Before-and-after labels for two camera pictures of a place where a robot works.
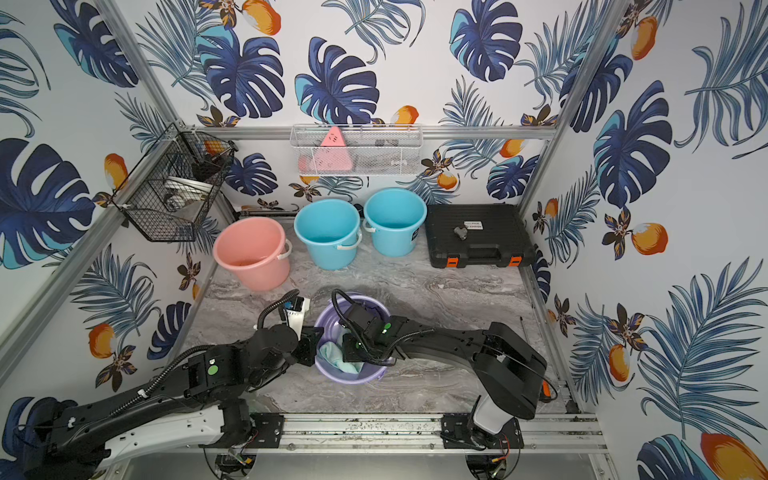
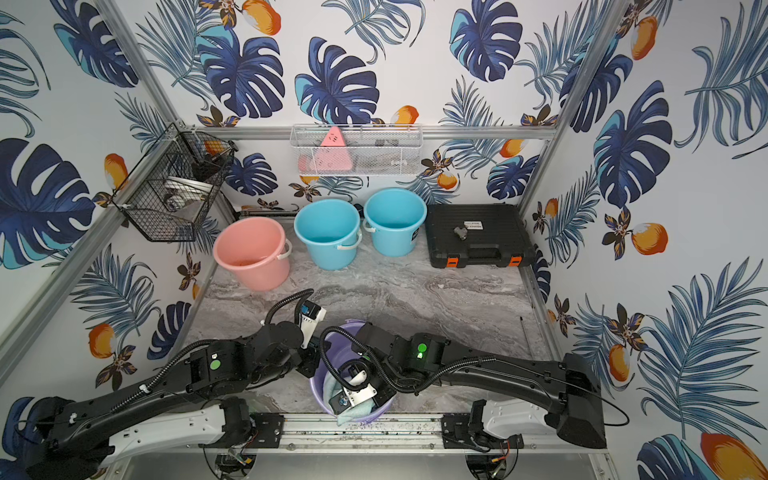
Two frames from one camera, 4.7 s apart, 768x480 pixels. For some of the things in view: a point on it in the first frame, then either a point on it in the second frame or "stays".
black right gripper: [348, 350] to [380, 396]
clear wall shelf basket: [357, 150] stays
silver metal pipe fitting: [462, 232] stays
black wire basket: [167, 193] stays
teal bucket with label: [395, 216] stays
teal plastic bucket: [331, 231] stays
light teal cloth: [334, 352] to [332, 388]
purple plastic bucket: [333, 331] to [375, 412]
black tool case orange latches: [461, 235] stays
